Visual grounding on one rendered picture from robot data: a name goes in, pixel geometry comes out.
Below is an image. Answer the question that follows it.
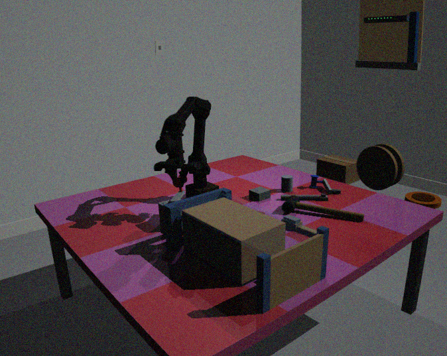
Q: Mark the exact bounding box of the grey cylinder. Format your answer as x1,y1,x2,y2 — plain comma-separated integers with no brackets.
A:
281,175,292,192

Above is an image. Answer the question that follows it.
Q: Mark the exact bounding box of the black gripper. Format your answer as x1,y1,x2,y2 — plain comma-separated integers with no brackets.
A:
154,149,202,188

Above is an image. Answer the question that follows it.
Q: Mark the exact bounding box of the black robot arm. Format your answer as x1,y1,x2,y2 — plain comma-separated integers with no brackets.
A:
156,97,211,189

